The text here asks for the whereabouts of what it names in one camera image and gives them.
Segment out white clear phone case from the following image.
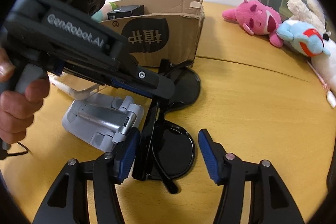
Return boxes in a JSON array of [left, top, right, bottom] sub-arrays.
[[49, 73, 106, 100]]

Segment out black UGREEN product box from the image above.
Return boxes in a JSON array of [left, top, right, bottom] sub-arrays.
[[107, 5, 145, 20]]

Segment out black sunglasses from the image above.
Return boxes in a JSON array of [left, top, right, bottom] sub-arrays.
[[132, 60, 201, 194]]

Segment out person left hand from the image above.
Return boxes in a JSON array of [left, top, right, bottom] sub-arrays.
[[0, 48, 51, 144]]

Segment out teal pink plush in box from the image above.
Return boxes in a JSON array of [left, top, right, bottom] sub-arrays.
[[91, 2, 117, 22]]

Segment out white folding phone stand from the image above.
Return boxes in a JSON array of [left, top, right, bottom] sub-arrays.
[[62, 93, 144, 152]]

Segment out brown cardboard box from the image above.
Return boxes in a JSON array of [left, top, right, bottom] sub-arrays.
[[102, 0, 205, 68]]

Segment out black smartphone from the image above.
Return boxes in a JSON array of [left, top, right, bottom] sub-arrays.
[[326, 161, 335, 192]]

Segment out white earbuds case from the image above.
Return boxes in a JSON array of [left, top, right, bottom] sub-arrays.
[[326, 90, 336, 109]]

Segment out pink transparent pen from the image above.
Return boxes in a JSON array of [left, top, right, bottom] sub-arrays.
[[307, 61, 330, 92]]

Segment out pink bear plush toy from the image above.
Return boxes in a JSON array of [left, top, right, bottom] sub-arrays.
[[222, 0, 284, 48]]

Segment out white panda plush toy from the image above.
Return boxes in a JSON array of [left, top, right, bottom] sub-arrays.
[[311, 38, 336, 95]]

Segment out light blue plush toy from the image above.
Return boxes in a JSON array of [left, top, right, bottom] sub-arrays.
[[276, 19, 330, 57]]

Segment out cream fluffy plush toy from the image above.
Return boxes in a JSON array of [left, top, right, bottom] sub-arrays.
[[287, 0, 331, 36]]

